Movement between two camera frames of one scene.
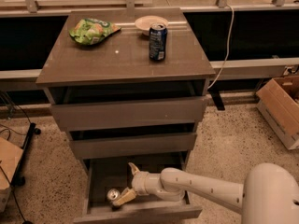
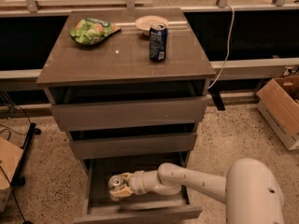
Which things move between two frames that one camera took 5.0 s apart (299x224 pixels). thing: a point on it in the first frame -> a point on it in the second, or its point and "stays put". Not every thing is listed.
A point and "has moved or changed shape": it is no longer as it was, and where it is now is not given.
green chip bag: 91,31 stays put
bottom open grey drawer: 100,175 stays put
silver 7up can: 113,194 has moved or changed shape
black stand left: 18,178 stays put
